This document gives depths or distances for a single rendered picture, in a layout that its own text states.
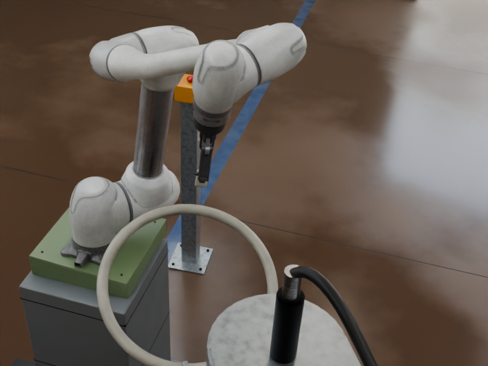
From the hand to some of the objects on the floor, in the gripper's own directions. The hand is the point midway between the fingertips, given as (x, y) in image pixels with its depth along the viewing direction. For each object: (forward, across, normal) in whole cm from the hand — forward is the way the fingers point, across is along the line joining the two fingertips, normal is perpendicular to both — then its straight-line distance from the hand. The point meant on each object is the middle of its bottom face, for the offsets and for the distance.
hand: (202, 160), depth 171 cm
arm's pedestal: (+159, +22, -23) cm, 162 cm away
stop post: (+188, -58, +10) cm, 196 cm away
